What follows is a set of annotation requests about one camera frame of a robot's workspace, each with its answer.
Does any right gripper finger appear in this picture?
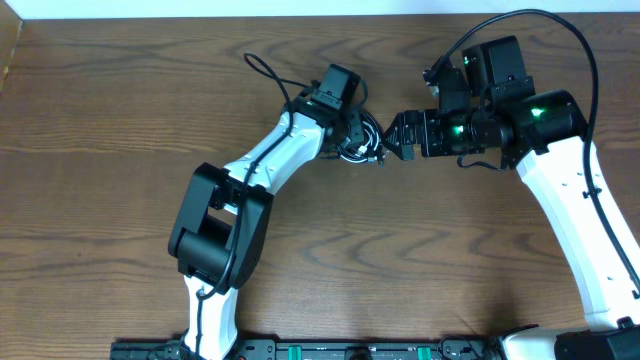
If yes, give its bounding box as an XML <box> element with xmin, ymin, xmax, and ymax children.
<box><xmin>383</xmin><ymin>130</ymin><xmax>416</xmax><ymax>161</ymax></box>
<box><xmin>384</xmin><ymin>110</ymin><xmax>420</xmax><ymax>145</ymax></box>

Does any long black USB cable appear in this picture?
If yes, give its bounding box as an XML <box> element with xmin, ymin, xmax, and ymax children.
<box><xmin>319</xmin><ymin>108</ymin><xmax>386</xmax><ymax>166</ymax></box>

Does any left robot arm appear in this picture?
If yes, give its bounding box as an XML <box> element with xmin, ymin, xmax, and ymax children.
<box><xmin>168</xmin><ymin>64</ymin><xmax>365</xmax><ymax>359</ymax></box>

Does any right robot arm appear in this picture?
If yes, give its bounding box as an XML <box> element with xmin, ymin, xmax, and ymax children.
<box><xmin>384</xmin><ymin>36</ymin><xmax>639</xmax><ymax>359</ymax></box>

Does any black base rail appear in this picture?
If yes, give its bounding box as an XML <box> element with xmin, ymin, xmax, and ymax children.
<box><xmin>109</xmin><ymin>337</ymin><xmax>502</xmax><ymax>360</ymax></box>

